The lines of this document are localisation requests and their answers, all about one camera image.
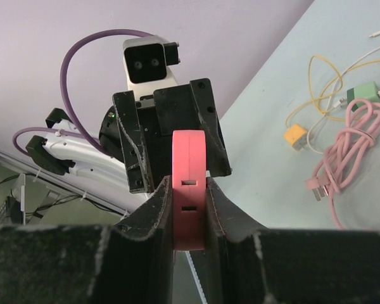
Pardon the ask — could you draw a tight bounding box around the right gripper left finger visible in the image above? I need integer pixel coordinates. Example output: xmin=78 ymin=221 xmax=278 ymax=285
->
xmin=0 ymin=176 xmax=174 ymax=303

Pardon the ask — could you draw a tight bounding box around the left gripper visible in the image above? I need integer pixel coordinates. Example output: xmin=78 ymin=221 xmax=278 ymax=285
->
xmin=99 ymin=78 xmax=232 ymax=194

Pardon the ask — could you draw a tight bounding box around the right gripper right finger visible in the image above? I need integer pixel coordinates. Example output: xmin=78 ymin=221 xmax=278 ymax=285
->
xmin=205 ymin=179 xmax=380 ymax=303

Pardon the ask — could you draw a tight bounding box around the pink square adapter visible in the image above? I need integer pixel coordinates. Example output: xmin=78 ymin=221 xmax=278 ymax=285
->
xmin=172 ymin=130 xmax=206 ymax=251

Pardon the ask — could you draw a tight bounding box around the pink cable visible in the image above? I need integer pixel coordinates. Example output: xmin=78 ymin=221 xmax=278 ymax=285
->
xmin=304 ymin=98 xmax=380 ymax=230

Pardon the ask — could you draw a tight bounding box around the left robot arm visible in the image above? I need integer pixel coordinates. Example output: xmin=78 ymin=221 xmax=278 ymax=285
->
xmin=26 ymin=79 xmax=231 ymax=194

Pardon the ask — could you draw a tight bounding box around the yellow charger plug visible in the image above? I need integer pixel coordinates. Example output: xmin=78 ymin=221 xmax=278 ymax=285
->
xmin=283 ymin=123 xmax=308 ymax=151

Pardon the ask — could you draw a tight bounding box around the green charger plug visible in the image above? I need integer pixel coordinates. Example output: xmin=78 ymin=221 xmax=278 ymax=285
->
xmin=346 ymin=81 xmax=380 ymax=104

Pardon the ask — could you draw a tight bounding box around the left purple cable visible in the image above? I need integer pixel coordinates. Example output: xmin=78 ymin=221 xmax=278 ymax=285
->
xmin=12 ymin=28 xmax=156 ymax=156

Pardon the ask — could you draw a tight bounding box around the white usb cable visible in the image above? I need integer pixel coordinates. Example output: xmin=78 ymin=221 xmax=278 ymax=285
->
xmin=305 ymin=26 xmax=380 ymax=155

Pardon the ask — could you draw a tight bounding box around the yellow usb cable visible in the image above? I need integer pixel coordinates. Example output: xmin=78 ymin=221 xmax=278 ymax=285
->
xmin=286 ymin=54 xmax=380 ymax=134

